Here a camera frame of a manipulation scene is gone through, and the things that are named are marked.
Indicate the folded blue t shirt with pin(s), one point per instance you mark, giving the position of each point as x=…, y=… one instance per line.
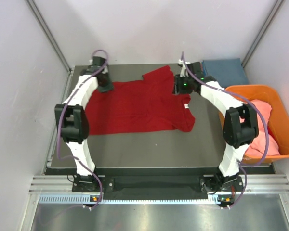
x=227, y=72

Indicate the left aluminium frame post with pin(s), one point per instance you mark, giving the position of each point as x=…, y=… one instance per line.
x=48, y=34

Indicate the aluminium frame post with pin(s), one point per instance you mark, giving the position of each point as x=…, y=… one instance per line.
x=264, y=28
x=48, y=34

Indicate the right aluminium frame post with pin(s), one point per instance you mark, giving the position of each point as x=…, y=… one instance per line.
x=264, y=28

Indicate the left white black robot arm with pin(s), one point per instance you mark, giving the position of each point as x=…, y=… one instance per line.
x=73, y=126

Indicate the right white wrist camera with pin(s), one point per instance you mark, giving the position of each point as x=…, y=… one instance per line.
x=182, y=65

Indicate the crumpled pink t shirt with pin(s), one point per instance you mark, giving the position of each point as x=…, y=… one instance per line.
x=257, y=147

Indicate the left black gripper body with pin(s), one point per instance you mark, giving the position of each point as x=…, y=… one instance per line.
x=107, y=85

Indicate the grey slotted cable duct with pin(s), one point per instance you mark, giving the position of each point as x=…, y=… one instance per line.
x=92, y=199

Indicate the orange plastic bin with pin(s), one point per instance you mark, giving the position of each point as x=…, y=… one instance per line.
x=278, y=122

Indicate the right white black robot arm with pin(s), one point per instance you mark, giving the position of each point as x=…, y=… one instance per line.
x=240, y=126

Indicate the red t shirt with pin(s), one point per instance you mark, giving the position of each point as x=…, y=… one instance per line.
x=144, y=105

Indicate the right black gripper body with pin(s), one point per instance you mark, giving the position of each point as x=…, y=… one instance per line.
x=182, y=84

